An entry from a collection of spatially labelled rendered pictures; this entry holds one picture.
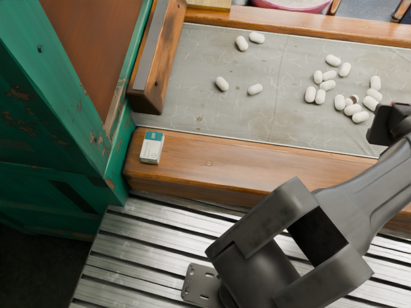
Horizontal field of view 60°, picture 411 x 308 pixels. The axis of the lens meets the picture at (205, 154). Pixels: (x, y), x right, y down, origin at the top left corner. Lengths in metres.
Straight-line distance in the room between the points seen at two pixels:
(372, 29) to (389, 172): 0.63
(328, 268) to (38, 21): 0.34
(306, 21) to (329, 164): 0.37
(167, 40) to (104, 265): 0.47
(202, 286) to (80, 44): 0.47
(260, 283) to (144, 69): 0.48
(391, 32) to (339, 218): 0.72
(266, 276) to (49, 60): 0.31
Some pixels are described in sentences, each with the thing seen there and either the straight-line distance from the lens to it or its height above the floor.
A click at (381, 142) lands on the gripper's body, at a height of 0.90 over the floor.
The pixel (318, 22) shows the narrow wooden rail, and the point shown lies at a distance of 0.93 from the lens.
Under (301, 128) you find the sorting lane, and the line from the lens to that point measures 0.78.
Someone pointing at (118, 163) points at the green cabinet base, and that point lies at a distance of 0.69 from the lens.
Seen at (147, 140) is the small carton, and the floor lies 0.79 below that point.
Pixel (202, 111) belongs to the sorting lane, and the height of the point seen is 0.74.
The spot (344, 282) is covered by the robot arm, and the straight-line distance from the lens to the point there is 0.29.
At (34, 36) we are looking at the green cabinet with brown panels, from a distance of 0.40.
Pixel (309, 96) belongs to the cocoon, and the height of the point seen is 0.76.
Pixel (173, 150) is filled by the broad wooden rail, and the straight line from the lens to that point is 0.70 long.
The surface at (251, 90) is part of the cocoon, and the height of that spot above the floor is 0.76.
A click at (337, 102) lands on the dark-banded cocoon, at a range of 0.81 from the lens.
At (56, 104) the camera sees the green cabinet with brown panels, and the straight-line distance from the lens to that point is 0.44.
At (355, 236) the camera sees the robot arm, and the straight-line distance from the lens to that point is 0.30.
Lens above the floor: 1.40
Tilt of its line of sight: 65 degrees down
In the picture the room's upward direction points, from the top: straight up
